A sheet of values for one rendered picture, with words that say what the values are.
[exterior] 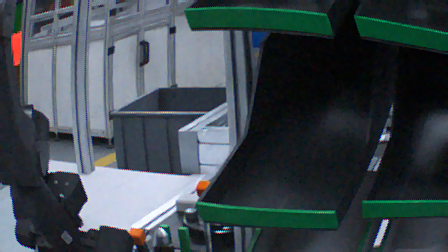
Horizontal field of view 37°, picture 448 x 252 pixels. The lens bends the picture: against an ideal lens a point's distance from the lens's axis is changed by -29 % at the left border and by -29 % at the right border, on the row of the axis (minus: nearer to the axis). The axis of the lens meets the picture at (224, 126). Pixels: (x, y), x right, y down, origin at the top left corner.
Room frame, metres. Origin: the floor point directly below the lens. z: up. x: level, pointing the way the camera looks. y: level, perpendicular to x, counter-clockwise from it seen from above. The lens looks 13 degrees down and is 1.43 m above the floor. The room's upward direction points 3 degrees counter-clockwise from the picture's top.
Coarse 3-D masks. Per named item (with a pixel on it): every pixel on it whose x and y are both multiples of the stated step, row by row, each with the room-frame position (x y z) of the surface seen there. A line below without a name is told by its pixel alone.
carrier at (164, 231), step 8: (208, 224) 1.09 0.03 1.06; (160, 232) 1.08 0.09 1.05; (168, 232) 1.12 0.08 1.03; (184, 232) 1.11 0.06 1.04; (208, 232) 1.09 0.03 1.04; (160, 240) 1.07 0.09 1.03; (168, 240) 1.08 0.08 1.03; (184, 240) 1.11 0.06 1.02; (208, 240) 1.09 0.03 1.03; (136, 248) 1.11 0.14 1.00; (152, 248) 1.21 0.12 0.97; (160, 248) 1.07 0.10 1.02; (168, 248) 1.07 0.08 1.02; (184, 248) 1.11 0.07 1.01; (208, 248) 1.09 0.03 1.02
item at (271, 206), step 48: (288, 48) 0.85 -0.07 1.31; (336, 48) 0.90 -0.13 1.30; (384, 48) 0.77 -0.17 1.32; (288, 96) 0.84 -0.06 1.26; (336, 96) 0.82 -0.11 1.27; (384, 96) 0.75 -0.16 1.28; (240, 144) 0.76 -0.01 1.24; (288, 144) 0.77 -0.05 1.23; (336, 144) 0.75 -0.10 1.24; (240, 192) 0.73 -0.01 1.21; (288, 192) 0.71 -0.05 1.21; (336, 192) 0.69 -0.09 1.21
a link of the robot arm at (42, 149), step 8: (32, 104) 0.81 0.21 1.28; (32, 112) 0.80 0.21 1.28; (40, 112) 0.82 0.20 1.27; (40, 120) 0.81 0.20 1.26; (48, 120) 0.83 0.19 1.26; (40, 128) 0.81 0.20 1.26; (48, 128) 0.83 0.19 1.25; (40, 136) 0.80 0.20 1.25; (48, 136) 0.82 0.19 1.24; (40, 144) 0.71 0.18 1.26; (48, 144) 0.77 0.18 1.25; (40, 152) 0.71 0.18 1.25; (48, 152) 0.76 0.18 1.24; (40, 160) 0.70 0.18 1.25; (48, 160) 0.75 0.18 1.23; (40, 168) 0.70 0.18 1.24; (48, 168) 0.79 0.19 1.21
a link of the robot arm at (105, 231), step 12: (60, 204) 0.79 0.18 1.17; (60, 216) 0.77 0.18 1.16; (24, 228) 0.83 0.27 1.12; (36, 228) 0.76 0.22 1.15; (48, 228) 0.76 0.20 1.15; (60, 228) 0.77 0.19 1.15; (72, 228) 0.79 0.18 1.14; (108, 228) 0.80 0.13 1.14; (24, 240) 0.82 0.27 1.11; (48, 240) 0.77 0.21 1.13; (60, 240) 0.77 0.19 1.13; (72, 240) 0.79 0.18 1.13; (84, 240) 0.80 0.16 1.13; (96, 240) 0.79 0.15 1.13; (108, 240) 0.79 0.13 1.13; (120, 240) 0.79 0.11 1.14; (132, 240) 0.80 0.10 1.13
